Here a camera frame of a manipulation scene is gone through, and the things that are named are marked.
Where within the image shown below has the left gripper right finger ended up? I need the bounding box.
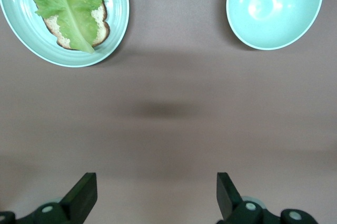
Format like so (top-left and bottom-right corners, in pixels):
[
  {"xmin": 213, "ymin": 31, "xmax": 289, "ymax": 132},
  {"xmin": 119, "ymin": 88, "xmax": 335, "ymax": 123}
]
[{"xmin": 216, "ymin": 172, "xmax": 318, "ymax": 224}]

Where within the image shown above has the mint green bowl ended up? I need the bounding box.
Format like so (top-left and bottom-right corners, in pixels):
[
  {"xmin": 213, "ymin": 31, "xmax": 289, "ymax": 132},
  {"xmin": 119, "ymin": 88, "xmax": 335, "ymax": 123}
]
[{"xmin": 225, "ymin": 0, "xmax": 324, "ymax": 51}]

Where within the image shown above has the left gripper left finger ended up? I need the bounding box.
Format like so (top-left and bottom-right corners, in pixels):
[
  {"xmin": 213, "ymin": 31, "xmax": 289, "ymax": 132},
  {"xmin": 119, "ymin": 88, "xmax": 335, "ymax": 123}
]
[{"xmin": 15, "ymin": 172, "xmax": 98, "ymax": 224}]

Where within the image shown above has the mint green plate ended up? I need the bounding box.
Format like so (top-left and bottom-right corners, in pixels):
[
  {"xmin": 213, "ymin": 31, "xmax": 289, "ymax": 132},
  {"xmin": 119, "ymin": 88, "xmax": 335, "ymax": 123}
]
[{"xmin": 0, "ymin": 0, "xmax": 131, "ymax": 68}]

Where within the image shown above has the toasted bread slice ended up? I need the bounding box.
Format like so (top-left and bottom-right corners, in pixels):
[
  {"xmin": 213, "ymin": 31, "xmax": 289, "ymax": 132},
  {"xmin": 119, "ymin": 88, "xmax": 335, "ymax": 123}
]
[{"xmin": 19, "ymin": 0, "xmax": 111, "ymax": 51}]

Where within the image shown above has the green lettuce leaf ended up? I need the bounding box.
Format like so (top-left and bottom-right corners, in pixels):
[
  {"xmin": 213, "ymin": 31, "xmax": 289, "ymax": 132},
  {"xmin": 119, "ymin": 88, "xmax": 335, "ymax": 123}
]
[{"xmin": 26, "ymin": 0, "xmax": 106, "ymax": 54}]

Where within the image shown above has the brown table cloth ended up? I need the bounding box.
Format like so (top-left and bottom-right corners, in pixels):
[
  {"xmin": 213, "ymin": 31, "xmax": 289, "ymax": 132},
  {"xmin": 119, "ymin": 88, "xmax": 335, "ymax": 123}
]
[{"xmin": 0, "ymin": 0, "xmax": 337, "ymax": 224}]

